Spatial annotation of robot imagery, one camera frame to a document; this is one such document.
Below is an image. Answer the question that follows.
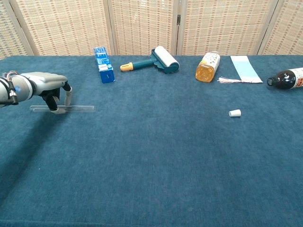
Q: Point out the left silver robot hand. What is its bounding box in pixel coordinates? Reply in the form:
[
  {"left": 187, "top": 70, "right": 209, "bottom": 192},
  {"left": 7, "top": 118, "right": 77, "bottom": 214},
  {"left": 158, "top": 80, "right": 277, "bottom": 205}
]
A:
[{"left": 20, "top": 72, "right": 73, "bottom": 115}]

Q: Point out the clear glass test tube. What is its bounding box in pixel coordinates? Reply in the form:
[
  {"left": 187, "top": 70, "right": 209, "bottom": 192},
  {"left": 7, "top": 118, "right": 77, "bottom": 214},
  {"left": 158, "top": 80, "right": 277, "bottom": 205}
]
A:
[{"left": 30, "top": 105, "right": 96, "bottom": 113}]

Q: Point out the blue carton box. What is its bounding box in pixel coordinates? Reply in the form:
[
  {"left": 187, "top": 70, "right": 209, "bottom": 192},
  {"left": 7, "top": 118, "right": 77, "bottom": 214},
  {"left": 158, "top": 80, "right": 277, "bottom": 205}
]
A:
[{"left": 93, "top": 46, "right": 116, "bottom": 84}]

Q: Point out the bamboo folding screen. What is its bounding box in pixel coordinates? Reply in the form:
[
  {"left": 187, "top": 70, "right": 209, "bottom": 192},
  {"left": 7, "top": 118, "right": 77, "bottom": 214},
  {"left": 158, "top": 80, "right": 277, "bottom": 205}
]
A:
[{"left": 0, "top": 0, "right": 303, "bottom": 60}]

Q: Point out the teal lint roller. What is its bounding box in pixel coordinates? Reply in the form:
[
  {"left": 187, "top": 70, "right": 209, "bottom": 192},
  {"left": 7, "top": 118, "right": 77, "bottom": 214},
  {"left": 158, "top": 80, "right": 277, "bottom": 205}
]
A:
[{"left": 120, "top": 45, "right": 180, "bottom": 75}]

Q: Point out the blue table cloth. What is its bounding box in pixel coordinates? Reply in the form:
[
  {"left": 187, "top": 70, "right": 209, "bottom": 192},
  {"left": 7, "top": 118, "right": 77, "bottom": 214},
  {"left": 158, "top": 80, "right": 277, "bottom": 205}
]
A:
[{"left": 0, "top": 55, "right": 303, "bottom": 227}]

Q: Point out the amber tea bottle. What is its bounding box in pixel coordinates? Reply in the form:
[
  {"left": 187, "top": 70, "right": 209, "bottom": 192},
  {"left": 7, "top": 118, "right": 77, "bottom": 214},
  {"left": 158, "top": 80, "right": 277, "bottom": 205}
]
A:
[{"left": 195, "top": 51, "right": 221, "bottom": 83}]

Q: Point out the light blue tasselled bookmark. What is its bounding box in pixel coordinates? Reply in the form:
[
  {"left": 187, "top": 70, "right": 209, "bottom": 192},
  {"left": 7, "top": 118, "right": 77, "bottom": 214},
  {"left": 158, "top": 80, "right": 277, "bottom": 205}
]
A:
[{"left": 217, "top": 55, "right": 264, "bottom": 85}]

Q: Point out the dark sauce bottle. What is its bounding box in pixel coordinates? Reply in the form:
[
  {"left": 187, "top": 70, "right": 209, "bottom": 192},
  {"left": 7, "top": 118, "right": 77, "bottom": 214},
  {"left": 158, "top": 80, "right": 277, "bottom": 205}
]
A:
[{"left": 267, "top": 67, "right": 303, "bottom": 90}]

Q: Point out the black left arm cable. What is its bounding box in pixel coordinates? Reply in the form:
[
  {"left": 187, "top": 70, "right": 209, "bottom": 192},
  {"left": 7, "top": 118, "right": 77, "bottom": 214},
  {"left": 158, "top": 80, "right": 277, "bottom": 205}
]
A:
[{"left": 0, "top": 80, "right": 19, "bottom": 106}]

